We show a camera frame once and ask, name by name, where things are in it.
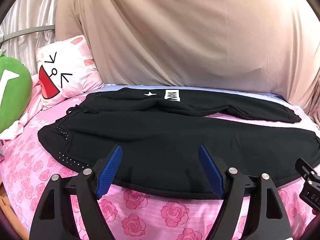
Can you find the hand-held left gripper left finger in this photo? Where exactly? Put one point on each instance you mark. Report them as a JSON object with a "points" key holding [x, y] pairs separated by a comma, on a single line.
{"points": [[110, 170]]}

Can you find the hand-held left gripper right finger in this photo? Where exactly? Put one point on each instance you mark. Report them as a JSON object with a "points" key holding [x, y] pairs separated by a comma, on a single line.
{"points": [[210, 170]]}

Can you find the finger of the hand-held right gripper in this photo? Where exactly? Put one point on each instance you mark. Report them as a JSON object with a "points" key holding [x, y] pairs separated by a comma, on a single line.
{"points": [[303, 167]]}

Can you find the black pants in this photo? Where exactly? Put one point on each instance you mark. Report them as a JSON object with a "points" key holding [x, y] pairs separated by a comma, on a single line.
{"points": [[160, 140]]}

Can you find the pink rose-print bed sheet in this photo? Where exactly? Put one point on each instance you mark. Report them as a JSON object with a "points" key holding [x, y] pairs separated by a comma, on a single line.
{"points": [[155, 215]]}

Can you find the pink striped cloth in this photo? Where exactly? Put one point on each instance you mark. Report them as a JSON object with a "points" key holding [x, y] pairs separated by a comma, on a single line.
{"points": [[27, 110]]}

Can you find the white rabbit face cushion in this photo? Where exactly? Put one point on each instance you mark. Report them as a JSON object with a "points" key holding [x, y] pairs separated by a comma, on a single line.
{"points": [[65, 72]]}

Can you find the beige draped cloth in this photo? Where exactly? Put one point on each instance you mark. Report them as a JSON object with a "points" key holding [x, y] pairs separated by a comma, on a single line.
{"points": [[190, 35]]}

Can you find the grey metal rod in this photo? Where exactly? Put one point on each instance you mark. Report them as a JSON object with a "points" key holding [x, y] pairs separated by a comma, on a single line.
{"points": [[25, 32]]}

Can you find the silver satin curtain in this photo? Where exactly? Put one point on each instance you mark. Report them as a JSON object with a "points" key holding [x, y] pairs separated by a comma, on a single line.
{"points": [[27, 12]]}

